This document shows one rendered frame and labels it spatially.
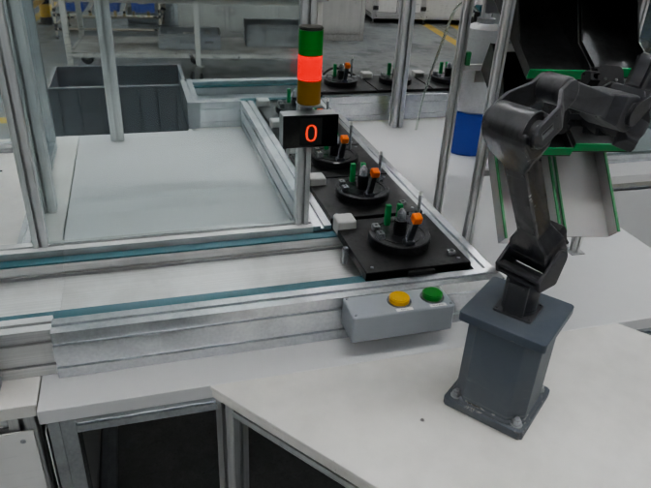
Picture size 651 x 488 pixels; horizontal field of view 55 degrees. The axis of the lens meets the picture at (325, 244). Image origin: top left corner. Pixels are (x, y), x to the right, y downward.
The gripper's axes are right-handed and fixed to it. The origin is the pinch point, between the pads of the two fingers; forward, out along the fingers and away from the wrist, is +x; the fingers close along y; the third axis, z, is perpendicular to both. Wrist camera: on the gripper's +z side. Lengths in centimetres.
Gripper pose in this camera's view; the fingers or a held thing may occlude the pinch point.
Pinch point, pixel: (579, 114)
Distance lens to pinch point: 126.5
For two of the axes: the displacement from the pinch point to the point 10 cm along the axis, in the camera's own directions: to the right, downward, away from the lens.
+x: -1.1, -2.6, 9.6
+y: -9.9, 0.1, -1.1
